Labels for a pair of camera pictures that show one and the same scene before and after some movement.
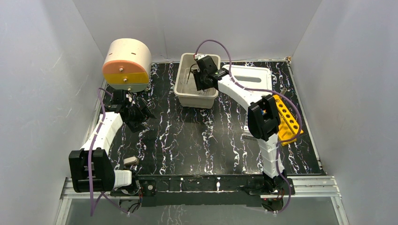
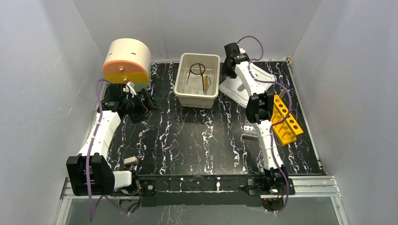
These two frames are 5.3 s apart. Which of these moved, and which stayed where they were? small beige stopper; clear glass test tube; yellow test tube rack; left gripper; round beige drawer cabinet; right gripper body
Moved: right gripper body; left gripper
Stayed: clear glass test tube; round beige drawer cabinet; yellow test tube rack; small beige stopper
